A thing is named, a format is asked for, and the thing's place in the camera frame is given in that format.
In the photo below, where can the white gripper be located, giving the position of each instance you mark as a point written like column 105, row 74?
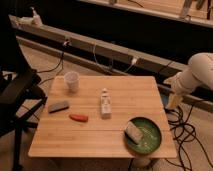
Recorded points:
column 178, row 89

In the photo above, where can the orange carrot toy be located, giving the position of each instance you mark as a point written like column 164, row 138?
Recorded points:
column 79, row 118

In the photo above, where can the wooden table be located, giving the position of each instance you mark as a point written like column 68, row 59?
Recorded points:
column 93, row 125

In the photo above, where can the white sponge on plate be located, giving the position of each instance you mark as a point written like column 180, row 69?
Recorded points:
column 133, row 132

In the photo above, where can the black chair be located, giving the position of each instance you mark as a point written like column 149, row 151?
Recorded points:
column 20, row 95

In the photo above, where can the green plate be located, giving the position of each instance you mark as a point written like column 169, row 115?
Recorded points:
column 151, row 139

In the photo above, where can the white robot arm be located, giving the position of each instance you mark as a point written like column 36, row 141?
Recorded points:
column 198, row 72

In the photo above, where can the white spray bottle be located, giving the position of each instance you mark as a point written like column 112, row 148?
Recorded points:
column 36, row 18

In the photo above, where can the white tube bottle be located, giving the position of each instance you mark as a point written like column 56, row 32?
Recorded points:
column 105, row 104

